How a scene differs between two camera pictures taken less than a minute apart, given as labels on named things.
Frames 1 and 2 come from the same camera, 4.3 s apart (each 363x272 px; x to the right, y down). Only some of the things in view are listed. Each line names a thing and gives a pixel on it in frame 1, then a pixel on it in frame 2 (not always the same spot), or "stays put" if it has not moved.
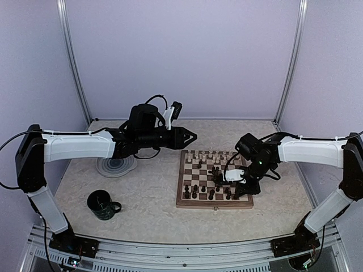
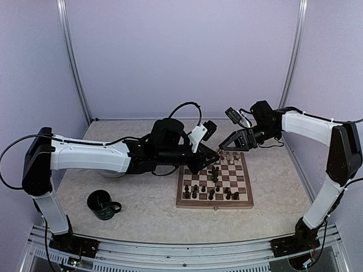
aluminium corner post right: [301, 25] stays put
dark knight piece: [212, 191] stays put
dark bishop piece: [228, 192] stays put
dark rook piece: [186, 192] stays put
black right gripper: [254, 189] -> [248, 140]
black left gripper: [177, 140] -> [205, 153]
